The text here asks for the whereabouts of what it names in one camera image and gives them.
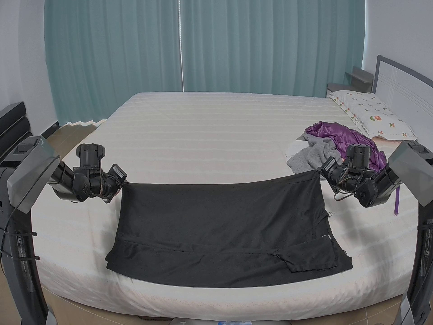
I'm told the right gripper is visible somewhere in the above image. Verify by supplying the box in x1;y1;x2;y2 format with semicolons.
320;158;344;186

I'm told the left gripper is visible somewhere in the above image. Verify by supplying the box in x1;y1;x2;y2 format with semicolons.
101;163;129;200

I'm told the black T-shirt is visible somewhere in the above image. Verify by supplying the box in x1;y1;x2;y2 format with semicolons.
106;171;353;288

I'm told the pile of clothes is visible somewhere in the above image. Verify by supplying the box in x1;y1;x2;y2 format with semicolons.
286;121;401;216

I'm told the bed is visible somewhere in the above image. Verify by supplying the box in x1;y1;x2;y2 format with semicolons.
30;56;433;319

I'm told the white printed pillow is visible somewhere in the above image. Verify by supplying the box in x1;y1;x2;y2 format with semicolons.
327;91;418;143

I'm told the grey bedside table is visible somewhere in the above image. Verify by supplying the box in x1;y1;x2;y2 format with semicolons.
326;67;373;94

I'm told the black chest of drawers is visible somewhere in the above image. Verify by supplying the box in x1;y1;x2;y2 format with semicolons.
0;102;32;158

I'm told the blue-green curtain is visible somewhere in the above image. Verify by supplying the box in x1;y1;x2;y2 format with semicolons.
181;0;367;97
44;0;185;126

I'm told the black cable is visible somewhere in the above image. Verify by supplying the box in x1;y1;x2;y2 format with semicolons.
333;185;356;202

